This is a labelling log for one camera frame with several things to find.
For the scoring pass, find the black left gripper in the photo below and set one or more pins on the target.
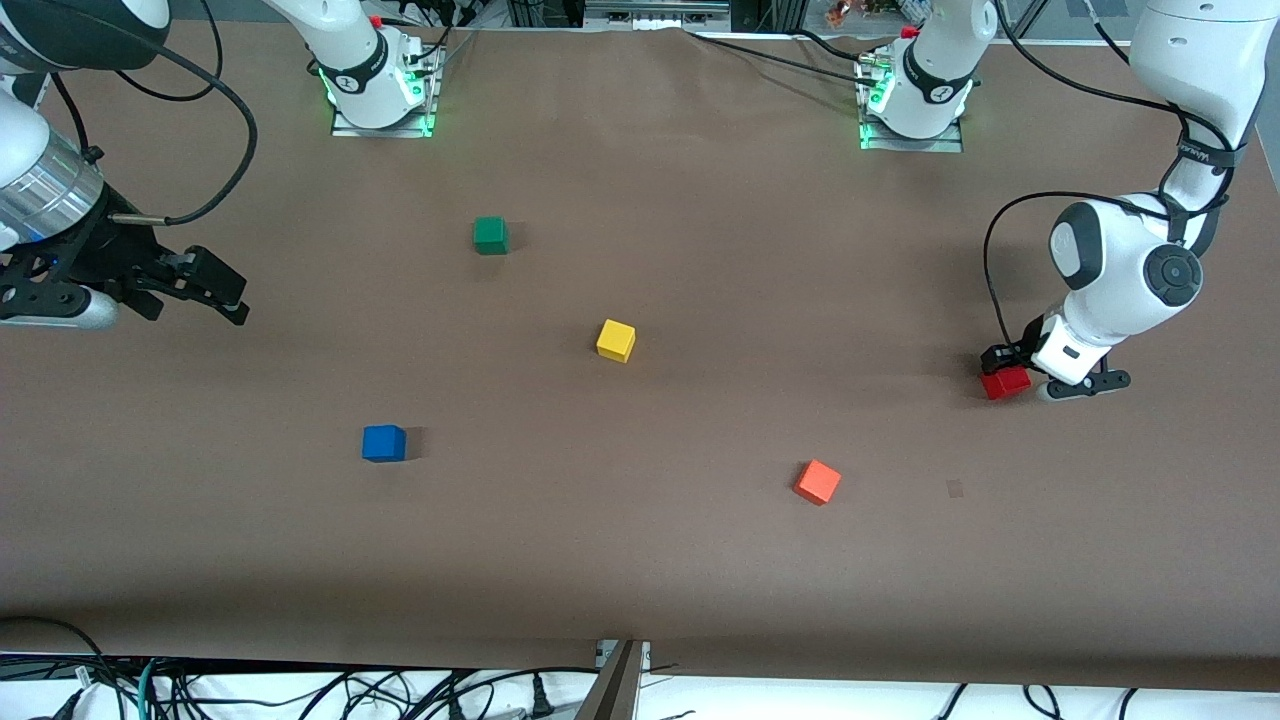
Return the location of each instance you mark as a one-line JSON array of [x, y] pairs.
[[1006, 357]]

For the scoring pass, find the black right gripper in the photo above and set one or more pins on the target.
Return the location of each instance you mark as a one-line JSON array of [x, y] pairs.
[[97, 251]]

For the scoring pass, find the red wooden block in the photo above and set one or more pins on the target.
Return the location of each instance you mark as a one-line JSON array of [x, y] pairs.
[[1006, 385]]

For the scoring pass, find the blue wooden block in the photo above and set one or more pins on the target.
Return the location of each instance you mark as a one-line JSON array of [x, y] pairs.
[[384, 443]]

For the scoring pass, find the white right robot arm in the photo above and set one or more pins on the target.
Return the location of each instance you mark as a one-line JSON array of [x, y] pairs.
[[350, 60]]

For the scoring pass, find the orange wooden block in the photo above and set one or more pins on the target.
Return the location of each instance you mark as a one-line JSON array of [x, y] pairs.
[[818, 482]]

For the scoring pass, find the green wooden block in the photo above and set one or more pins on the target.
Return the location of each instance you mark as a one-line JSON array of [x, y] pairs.
[[490, 235]]

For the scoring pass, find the brown paper table cover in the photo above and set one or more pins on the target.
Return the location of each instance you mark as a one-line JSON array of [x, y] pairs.
[[700, 560]]

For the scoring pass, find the yellow wooden block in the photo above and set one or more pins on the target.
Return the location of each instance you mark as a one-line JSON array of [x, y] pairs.
[[616, 340]]

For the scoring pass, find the black power plug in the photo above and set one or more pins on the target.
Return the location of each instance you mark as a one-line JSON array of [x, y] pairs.
[[541, 697]]

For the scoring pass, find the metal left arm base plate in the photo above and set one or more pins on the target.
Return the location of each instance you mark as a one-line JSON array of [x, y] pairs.
[[950, 145]]

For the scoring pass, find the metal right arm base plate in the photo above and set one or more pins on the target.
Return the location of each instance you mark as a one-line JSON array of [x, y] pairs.
[[425, 115]]

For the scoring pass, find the metal rail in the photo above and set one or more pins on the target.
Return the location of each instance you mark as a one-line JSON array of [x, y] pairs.
[[655, 12]]

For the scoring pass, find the aluminium profile with bracket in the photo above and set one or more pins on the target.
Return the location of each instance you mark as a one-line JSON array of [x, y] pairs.
[[612, 690]]

